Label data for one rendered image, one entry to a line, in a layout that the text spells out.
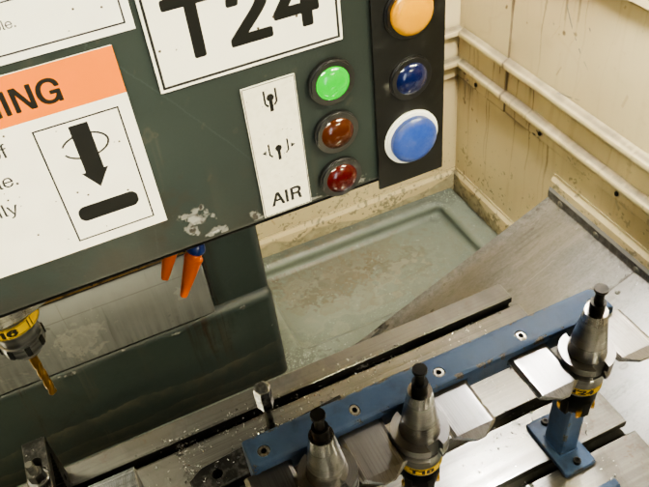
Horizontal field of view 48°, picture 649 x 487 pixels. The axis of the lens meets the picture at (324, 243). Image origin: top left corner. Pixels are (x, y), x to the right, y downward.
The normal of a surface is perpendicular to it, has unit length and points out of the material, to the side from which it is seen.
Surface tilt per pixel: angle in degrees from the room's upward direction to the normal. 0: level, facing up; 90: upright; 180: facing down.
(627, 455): 0
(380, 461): 0
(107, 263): 90
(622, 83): 90
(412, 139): 87
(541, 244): 24
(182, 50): 90
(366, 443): 0
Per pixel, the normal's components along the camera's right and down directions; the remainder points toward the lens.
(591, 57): -0.92, 0.31
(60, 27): 0.41, 0.59
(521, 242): -0.46, -0.52
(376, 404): -0.09, -0.73
